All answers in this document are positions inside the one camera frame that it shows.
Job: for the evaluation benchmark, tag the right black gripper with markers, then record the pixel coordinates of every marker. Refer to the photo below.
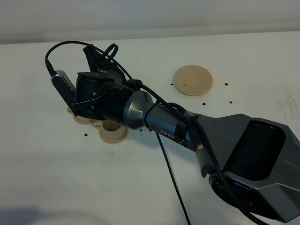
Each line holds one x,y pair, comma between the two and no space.
100,95

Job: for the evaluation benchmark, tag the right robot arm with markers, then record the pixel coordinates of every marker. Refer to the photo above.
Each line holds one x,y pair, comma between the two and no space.
252,164

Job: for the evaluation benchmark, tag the round beige teapot saucer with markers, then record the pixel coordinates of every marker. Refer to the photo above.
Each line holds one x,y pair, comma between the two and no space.
193,80

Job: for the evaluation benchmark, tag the far beige teacup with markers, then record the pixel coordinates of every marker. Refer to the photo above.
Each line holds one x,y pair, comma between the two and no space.
70,110

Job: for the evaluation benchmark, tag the beige teacup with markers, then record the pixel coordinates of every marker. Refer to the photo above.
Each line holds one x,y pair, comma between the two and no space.
107,125
70,110

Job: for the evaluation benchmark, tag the far beige cup saucer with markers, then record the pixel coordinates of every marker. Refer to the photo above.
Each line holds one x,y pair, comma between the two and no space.
82,120

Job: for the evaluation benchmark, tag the beige cup saucer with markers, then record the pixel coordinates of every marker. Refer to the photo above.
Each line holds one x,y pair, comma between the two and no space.
82,120
113,137

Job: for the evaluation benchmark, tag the near beige teacup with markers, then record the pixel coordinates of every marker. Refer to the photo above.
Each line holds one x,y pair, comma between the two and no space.
107,125

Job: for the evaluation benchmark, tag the near beige cup saucer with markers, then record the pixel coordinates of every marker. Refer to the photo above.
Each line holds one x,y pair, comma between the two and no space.
113,137

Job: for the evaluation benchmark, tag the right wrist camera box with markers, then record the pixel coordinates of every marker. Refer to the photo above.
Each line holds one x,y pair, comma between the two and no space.
64,87

